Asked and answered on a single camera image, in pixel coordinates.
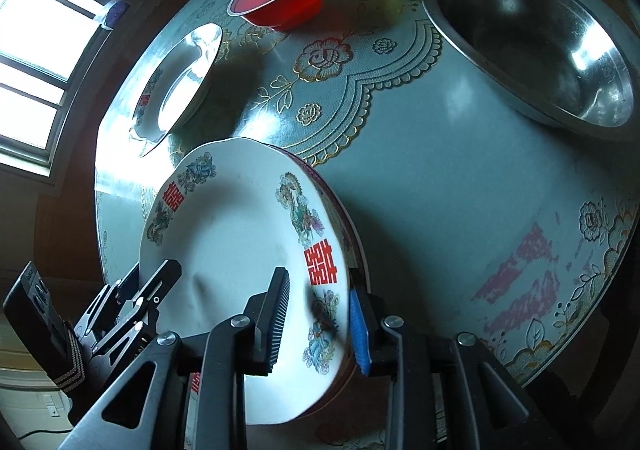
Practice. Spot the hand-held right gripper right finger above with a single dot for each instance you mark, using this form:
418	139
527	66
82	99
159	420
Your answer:
359	330

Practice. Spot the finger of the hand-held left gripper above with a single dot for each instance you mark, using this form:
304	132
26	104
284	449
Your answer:
112	297
160	282

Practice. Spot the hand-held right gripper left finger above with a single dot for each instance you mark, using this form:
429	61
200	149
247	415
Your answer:
277	312

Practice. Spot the large white floral plate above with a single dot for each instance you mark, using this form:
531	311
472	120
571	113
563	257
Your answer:
225	240

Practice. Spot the pink rimmed plate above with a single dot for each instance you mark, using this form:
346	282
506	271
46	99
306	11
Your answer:
345	225

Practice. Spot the blue floral table cover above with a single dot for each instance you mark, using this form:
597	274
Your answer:
425	180

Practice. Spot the small white plate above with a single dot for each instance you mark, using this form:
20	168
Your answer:
175	84

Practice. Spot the small purple object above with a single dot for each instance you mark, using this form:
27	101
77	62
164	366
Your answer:
117	13

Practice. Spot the window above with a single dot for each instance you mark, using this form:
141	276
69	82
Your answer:
40	29

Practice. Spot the white wall socket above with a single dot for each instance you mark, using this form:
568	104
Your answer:
52	405

